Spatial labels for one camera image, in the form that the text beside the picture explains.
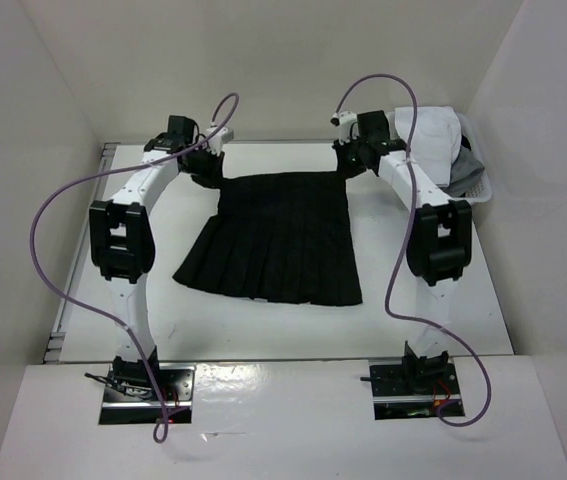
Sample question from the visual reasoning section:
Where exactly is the black skirt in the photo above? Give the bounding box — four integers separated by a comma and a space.
173, 171, 363, 307

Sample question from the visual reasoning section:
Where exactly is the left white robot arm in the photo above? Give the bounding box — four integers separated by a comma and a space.
89, 115, 234, 400

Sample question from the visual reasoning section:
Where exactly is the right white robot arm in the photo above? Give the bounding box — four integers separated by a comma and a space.
331, 110, 472, 395

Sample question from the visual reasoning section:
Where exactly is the white skirt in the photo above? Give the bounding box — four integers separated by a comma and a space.
411, 106, 462, 187

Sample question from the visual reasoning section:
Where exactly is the grey skirt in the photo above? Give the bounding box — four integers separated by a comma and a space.
444, 135, 485, 197

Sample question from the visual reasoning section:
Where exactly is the white plastic basket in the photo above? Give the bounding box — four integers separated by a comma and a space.
378, 107, 492, 207

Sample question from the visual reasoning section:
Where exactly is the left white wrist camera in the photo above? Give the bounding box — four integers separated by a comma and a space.
204, 125, 234, 155

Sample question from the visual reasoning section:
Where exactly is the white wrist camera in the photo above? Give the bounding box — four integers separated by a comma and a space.
330, 111, 358, 145
204, 125, 234, 155

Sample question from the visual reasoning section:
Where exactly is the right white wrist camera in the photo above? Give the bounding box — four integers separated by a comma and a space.
330, 111, 358, 145

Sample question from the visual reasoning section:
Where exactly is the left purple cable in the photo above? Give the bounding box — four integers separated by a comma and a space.
29, 92, 240, 444

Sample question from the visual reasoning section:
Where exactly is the purple cable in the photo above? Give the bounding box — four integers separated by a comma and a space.
29, 92, 240, 444
335, 73, 493, 426

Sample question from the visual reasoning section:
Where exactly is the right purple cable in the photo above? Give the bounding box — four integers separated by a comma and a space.
335, 73, 493, 426

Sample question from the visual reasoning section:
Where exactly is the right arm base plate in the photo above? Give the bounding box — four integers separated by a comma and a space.
360, 358, 465, 420

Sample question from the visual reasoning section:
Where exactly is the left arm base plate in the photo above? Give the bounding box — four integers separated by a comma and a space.
84, 363, 196, 425

